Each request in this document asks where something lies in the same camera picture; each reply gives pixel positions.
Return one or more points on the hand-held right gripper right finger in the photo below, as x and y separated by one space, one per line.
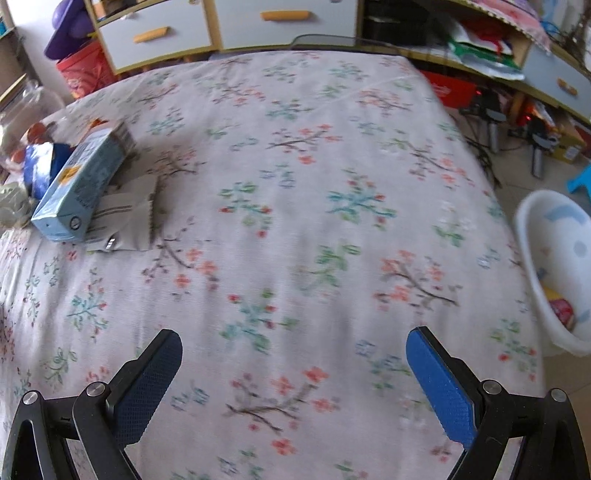
441 383

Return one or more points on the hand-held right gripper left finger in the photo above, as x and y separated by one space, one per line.
147 383

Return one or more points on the crushed red can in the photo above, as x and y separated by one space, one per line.
562 314

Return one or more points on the white plastic bin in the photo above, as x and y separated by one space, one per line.
554 249

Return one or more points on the light blue carton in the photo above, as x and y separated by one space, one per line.
78 184

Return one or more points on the grey foil wrapper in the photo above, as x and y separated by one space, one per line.
129 217

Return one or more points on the white crumpled bag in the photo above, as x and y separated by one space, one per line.
11 205

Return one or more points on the floral tablecloth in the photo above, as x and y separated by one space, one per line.
300 207

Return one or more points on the blue snack bag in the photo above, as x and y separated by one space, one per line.
44 168

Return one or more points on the blue plastic stool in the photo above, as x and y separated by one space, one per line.
581 180

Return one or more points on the cardboard box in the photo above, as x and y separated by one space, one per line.
570 138

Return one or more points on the red box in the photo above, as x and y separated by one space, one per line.
448 87

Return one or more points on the clear plastic jar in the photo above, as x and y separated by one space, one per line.
32 110

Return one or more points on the red bag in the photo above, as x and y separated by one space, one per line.
85 69

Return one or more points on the grey side cabinet drawer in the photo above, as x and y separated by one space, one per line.
554 78

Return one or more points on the low wooden side cabinet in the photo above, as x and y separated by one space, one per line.
526 69

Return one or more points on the pile of coloured bags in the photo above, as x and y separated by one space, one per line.
485 50

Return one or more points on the small grey cabinet drawer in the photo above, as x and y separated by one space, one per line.
152 41

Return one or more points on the black chair back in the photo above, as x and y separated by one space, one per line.
323 40

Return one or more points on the purple hat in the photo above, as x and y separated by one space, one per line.
69 27

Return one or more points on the pink floral cloth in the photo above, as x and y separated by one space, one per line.
503 18

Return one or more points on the wide grey cabinet drawer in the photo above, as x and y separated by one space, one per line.
286 27

